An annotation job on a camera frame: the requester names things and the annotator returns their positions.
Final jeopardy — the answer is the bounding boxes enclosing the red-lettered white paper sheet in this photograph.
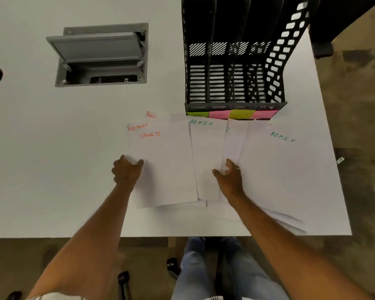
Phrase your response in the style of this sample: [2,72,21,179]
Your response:
[129,117,199,207]

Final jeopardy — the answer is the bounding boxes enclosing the black mesh file organizer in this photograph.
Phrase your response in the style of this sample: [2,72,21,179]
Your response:
[181,0,321,112]

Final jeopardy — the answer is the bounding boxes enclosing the person's left forearm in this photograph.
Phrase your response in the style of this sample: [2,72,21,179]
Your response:
[26,185,136,300]

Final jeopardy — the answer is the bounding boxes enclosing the yellow sticky label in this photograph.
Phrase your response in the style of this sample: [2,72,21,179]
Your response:
[228,109,256,120]

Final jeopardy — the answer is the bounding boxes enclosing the person's right hand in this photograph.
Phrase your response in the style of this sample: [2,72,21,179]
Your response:
[212,158,245,199]

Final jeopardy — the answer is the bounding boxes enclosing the person's left hand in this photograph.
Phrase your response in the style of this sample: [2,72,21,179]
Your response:
[111,154,144,192]

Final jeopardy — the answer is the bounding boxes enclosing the dark furniture piece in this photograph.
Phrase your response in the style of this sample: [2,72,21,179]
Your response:
[309,0,375,59]

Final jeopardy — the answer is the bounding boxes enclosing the grey desk cable box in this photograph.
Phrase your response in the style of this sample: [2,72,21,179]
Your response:
[54,22,149,88]

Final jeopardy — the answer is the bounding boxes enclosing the spread of white papers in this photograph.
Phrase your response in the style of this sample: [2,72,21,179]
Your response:
[125,110,342,235]

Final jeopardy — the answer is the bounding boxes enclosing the person's right forearm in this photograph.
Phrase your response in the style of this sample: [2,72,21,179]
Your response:
[225,190,374,300]

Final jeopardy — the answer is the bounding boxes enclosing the pink sticky label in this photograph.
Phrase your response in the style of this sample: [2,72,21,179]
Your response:
[208,110,232,120]
[253,110,279,120]

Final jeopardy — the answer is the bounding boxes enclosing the green-lettered white paper sheet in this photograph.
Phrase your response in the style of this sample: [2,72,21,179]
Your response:
[220,119,254,201]

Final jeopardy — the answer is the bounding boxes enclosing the person's striped shirt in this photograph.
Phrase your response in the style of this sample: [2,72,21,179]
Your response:
[26,292,254,300]

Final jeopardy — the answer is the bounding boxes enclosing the grey cable box lid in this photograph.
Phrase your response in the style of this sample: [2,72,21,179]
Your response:
[46,31,146,65]

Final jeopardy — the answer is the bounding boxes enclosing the black power strip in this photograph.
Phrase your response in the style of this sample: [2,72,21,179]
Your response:
[90,74,138,85]

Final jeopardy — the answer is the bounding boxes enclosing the person's right leg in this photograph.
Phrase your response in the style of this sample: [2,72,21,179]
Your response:
[220,237,290,300]

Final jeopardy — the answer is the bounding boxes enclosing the person's left leg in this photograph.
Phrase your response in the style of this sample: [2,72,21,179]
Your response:
[170,237,214,300]

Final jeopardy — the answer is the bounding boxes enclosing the person's leg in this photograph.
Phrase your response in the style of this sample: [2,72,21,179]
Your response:
[220,237,290,300]
[170,237,214,300]

